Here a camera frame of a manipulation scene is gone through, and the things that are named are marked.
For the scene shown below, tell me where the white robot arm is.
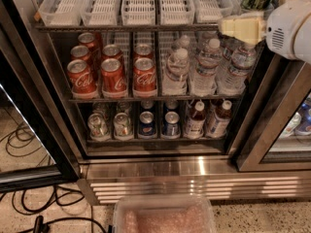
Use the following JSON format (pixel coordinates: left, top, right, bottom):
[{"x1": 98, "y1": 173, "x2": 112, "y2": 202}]
[{"x1": 218, "y1": 0, "x2": 311, "y2": 64}]

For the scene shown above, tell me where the second row right cola can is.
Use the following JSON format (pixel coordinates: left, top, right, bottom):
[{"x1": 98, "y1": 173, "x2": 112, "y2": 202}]
[{"x1": 134, "y1": 44, "x2": 154, "y2": 59}]

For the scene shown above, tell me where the second row cola can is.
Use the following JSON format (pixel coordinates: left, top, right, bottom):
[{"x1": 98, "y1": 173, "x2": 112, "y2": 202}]
[
  {"x1": 134, "y1": 44, "x2": 154, "y2": 59},
  {"x1": 102, "y1": 44, "x2": 123, "y2": 62},
  {"x1": 70, "y1": 46, "x2": 93, "y2": 66}
]

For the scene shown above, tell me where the front right cola can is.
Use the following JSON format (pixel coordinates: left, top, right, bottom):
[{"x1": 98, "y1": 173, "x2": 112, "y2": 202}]
[{"x1": 133, "y1": 57, "x2": 157, "y2": 97}]

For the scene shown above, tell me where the blue can behind glass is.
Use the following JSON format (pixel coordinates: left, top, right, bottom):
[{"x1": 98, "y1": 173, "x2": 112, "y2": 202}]
[{"x1": 294, "y1": 108, "x2": 311, "y2": 136}]

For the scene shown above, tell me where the closed right fridge door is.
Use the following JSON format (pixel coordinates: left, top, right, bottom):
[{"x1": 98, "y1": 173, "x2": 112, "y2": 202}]
[{"x1": 236, "y1": 61, "x2": 311, "y2": 172}]

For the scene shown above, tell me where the right blue pepsi can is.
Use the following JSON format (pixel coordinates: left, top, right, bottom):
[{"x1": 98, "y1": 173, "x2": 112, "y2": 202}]
[{"x1": 162, "y1": 112, "x2": 181, "y2": 139}]

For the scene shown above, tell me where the blue pepsi can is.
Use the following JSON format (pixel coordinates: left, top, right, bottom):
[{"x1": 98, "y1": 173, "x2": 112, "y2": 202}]
[
  {"x1": 162, "y1": 112, "x2": 181, "y2": 139},
  {"x1": 138, "y1": 111, "x2": 156, "y2": 138}
]

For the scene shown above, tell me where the second row middle cola can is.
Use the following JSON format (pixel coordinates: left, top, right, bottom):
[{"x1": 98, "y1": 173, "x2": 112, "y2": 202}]
[{"x1": 102, "y1": 44, "x2": 123, "y2": 62}]

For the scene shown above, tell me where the left blue pepsi can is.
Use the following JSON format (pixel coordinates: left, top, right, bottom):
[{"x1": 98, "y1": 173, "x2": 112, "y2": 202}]
[{"x1": 138, "y1": 111, "x2": 156, "y2": 138}]

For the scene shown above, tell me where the front middle cola can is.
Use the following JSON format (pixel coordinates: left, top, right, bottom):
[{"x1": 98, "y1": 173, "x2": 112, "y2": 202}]
[{"x1": 101, "y1": 58, "x2": 126, "y2": 98}]

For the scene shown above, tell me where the right silver green can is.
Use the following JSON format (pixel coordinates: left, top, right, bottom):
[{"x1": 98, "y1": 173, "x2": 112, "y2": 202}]
[{"x1": 113, "y1": 113, "x2": 133, "y2": 141}]

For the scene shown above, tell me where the silver green can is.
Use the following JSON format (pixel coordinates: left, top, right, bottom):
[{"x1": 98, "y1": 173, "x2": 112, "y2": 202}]
[
  {"x1": 113, "y1": 113, "x2": 133, "y2": 141},
  {"x1": 87, "y1": 113, "x2": 110, "y2": 141}
]

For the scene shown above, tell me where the back left cola can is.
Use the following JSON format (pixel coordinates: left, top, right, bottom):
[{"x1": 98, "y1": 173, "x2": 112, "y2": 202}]
[{"x1": 78, "y1": 32, "x2": 99, "y2": 52}]

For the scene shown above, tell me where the second row left cola can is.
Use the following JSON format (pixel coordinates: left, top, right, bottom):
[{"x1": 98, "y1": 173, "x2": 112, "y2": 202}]
[{"x1": 70, "y1": 46, "x2": 93, "y2": 66}]

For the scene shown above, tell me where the front left cola can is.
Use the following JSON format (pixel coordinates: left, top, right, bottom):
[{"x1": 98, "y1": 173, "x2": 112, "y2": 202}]
[{"x1": 67, "y1": 59, "x2": 98, "y2": 99}]

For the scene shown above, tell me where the left silver green can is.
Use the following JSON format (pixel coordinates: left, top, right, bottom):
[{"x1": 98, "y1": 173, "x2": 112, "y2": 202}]
[{"x1": 87, "y1": 113, "x2": 110, "y2": 141}]

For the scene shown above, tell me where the open glass fridge door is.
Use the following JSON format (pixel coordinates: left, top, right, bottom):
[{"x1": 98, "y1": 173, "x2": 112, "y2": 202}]
[{"x1": 0, "y1": 2, "x2": 79, "y2": 192}]

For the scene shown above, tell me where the front right water bottle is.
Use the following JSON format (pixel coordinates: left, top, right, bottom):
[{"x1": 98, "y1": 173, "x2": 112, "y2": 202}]
[{"x1": 217, "y1": 43, "x2": 257, "y2": 95}]

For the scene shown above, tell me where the water bottle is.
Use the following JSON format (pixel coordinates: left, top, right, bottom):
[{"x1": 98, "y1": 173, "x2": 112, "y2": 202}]
[
  {"x1": 190, "y1": 38, "x2": 223, "y2": 97},
  {"x1": 217, "y1": 43, "x2": 257, "y2": 95},
  {"x1": 171, "y1": 35, "x2": 190, "y2": 51},
  {"x1": 162, "y1": 49, "x2": 190, "y2": 95}
]

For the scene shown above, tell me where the back left water bottle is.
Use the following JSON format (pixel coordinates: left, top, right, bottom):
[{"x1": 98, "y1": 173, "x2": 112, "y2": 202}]
[{"x1": 171, "y1": 35, "x2": 190, "y2": 51}]

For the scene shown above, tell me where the front middle water bottle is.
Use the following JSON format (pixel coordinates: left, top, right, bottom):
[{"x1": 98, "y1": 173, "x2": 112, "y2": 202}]
[{"x1": 190, "y1": 38, "x2": 223, "y2": 97}]

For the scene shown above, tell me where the front left water bottle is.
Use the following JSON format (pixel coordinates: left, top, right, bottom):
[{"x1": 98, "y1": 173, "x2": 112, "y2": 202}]
[{"x1": 162, "y1": 49, "x2": 190, "y2": 95}]

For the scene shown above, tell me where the right tea bottle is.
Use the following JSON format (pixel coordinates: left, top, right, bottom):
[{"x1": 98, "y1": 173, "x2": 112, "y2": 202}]
[{"x1": 206, "y1": 100, "x2": 232, "y2": 138}]

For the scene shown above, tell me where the tea bottle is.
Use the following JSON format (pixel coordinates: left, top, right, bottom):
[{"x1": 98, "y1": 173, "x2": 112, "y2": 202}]
[
  {"x1": 206, "y1": 100, "x2": 232, "y2": 138},
  {"x1": 184, "y1": 100, "x2": 206, "y2": 139}
]

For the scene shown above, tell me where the left tea bottle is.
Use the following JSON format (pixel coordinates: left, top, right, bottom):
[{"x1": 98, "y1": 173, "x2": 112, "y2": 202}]
[{"x1": 184, "y1": 100, "x2": 206, "y2": 139}]

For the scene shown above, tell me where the clear plastic bin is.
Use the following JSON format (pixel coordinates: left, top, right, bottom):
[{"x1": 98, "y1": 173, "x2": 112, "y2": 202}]
[{"x1": 113, "y1": 194, "x2": 217, "y2": 233}]

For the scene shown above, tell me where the black floor cable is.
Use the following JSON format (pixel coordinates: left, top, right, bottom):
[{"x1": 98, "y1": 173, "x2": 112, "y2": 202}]
[{"x1": 0, "y1": 119, "x2": 108, "y2": 233}]

